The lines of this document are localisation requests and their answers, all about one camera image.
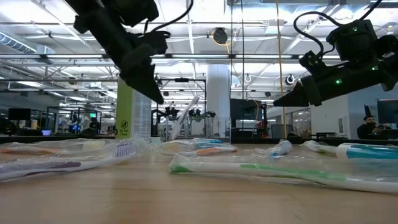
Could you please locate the purple toothbrush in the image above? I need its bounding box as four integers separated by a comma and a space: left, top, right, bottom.
0, 139, 139, 183

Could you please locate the person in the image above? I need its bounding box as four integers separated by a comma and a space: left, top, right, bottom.
356, 114, 388, 140

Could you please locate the white toothbrush in clear wrapper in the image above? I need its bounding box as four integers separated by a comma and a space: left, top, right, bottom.
169, 95, 201, 141

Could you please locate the black machine cabinet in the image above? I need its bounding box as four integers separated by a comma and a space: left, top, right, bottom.
230, 98, 269, 139

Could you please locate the white building pillar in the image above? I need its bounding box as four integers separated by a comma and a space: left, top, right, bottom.
206, 64, 231, 139

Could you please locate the green white wipes canister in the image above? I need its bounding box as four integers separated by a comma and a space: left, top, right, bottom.
115, 77, 152, 140

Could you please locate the teal packaged toothbrush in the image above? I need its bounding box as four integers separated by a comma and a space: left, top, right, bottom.
335, 142, 398, 161

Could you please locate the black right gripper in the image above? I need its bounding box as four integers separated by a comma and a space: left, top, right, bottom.
273, 58, 389, 108

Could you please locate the thin black hanging cable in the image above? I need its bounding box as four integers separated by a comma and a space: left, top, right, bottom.
241, 0, 245, 131
229, 0, 233, 100

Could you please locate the black office chair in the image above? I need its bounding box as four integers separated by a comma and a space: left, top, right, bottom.
363, 104, 373, 125

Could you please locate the orange toothbrush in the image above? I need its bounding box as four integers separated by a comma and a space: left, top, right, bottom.
0, 138, 107, 156
157, 140, 239, 157

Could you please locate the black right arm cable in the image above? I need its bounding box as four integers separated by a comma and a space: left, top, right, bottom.
293, 0, 384, 58

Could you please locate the black ceiling cable reel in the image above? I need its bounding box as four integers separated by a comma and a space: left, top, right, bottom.
212, 27, 229, 45

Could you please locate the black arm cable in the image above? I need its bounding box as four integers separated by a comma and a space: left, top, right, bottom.
143, 0, 194, 35
293, 0, 384, 58

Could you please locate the silver ventilation duct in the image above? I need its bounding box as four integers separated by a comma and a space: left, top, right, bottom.
0, 32, 38, 54

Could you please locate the white green toothbrush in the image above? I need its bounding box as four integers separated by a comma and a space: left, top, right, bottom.
300, 139, 338, 155

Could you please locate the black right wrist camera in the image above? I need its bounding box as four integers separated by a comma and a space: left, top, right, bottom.
298, 50, 325, 75

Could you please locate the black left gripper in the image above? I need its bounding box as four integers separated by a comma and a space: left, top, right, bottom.
73, 7, 165, 105

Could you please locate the clear acrylic organizer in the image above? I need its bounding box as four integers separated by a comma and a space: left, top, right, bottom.
166, 116, 232, 141

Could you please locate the black computer monitor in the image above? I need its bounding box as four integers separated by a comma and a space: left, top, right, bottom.
377, 99, 398, 124
8, 108, 32, 121

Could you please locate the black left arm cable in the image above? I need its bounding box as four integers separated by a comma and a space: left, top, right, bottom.
143, 0, 194, 35

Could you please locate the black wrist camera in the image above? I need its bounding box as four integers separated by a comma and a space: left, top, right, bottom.
138, 30, 171, 55
298, 50, 325, 75

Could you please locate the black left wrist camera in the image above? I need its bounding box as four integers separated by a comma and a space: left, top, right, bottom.
138, 30, 171, 55

